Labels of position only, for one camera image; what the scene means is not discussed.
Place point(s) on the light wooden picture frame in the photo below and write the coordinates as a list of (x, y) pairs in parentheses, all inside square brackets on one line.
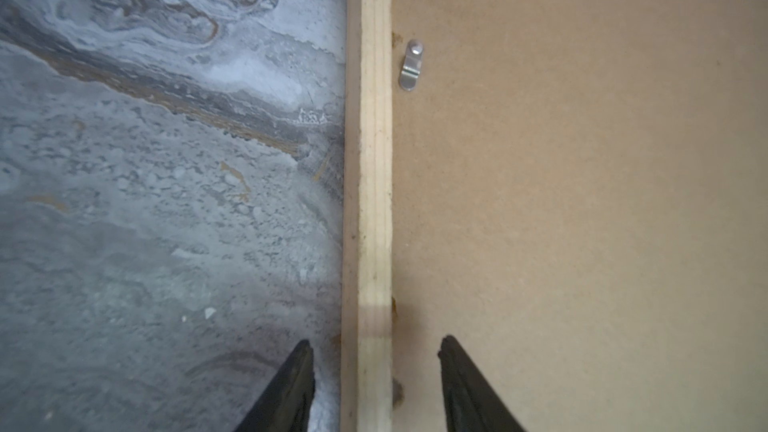
[(366, 375)]

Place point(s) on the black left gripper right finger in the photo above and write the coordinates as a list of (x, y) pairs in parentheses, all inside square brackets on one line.
[(470, 403)]

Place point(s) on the brown cardboard backing board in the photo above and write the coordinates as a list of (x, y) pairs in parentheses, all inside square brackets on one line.
[(580, 198)]

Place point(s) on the silver metal turn clip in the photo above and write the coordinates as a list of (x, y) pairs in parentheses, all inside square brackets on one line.
[(411, 65)]

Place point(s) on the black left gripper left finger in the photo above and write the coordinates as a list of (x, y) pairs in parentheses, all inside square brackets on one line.
[(285, 404)]

